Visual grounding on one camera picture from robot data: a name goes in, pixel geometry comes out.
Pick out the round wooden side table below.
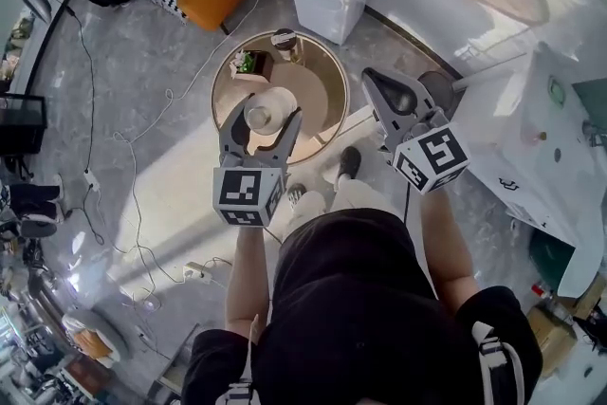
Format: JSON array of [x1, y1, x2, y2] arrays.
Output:
[[210, 30, 353, 168]]

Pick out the person's right shoe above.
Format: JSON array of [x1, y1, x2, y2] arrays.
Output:
[[333, 145, 363, 181]]

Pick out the brown box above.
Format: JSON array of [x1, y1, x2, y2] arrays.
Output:
[[231, 48, 277, 84]]

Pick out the red capped bottle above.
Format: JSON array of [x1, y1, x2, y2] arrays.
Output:
[[530, 281, 557, 301]]

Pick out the long white floor cable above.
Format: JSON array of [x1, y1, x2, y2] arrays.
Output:
[[112, 0, 282, 284]]

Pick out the person's beige shorts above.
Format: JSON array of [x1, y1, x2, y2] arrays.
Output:
[[284, 177, 383, 230]]

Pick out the white sink cabinet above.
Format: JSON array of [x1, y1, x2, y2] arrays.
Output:
[[450, 39, 607, 301]]

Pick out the small artificial plant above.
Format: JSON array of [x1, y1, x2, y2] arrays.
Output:
[[229, 50, 258, 75]]

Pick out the dark green bin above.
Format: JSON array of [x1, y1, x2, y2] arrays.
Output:
[[527, 229, 578, 296]]

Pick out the glass jar with dark lid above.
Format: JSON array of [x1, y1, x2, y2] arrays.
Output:
[[271, 28, 302, 64]]

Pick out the black glass cabinet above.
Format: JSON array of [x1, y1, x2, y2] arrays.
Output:
[[0, 93, 49, 156]]

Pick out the person's right forearm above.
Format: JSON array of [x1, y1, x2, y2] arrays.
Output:
[[418, 189, 480, 317]]

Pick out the cardboard box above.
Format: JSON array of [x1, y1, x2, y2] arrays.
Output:
[[525, 303, 578, 378]]

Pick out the grey round stool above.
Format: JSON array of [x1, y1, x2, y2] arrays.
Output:
[[61, 307, 130, 369]]

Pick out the grey flat board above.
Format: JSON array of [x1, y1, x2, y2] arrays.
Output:
[[153, 322, 201, 405]]

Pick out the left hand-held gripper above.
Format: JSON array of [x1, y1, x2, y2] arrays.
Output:
[[212, 94, 304, 229]]

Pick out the person's black shirt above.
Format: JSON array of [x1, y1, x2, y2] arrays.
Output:
[[181, 208, 544, 405]]

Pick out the person's left shoe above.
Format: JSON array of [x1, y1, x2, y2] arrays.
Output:
[[285, 182, 307, 208]]

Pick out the long black floor cable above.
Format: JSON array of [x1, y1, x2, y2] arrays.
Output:
[[67, 4, 106, 248]]

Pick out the person's left forearm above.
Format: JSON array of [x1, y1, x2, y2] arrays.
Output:
[[224, 224, 282, 336]]

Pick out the white harness strap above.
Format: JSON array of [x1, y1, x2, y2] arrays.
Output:
[[470, 321, 525, 405]]

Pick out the green soap dish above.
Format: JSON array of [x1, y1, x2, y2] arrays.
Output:
[[546, 74, 569, 107]]

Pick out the metal faucet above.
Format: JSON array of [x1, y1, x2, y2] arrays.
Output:
[[581, 120, 607, 149]]

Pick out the person's shoe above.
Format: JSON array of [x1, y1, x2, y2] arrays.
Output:
[[333, 145, 363, 181], [285, 182, 307, 208]]

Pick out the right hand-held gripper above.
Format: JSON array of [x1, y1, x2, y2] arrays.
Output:
[[361, 67, 470, 196]]

